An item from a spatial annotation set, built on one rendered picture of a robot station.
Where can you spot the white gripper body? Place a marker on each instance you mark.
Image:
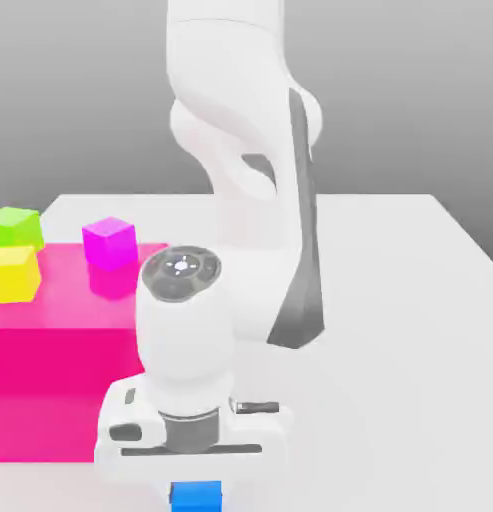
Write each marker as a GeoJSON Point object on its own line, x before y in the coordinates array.
{"type": "Point", "coordinates": [270, 460]}

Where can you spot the small blue cube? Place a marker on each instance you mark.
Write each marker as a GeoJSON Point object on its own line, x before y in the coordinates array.
{"type": "Point", "coordinates": [196, 496]}

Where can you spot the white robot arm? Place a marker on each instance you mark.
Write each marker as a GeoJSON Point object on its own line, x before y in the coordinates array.
{"type": "Point", "coordinates": [230, 120]}

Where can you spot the small magenta cube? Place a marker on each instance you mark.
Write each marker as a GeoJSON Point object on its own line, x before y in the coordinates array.
{"type": "Point", "coordinates": [109, 244]}

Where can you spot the small yellow cube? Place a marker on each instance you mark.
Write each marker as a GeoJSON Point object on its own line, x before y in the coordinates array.
{"type": "Point", "coordinates": [12, 274]}

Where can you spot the small green cube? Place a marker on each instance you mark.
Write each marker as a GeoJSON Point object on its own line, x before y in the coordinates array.
{"type": "Point", "coordinates": [14, 226]}

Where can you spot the large pink box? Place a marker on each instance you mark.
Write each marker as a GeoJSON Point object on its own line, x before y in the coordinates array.
{"type": "Point", "coordinates": [50, 360]}

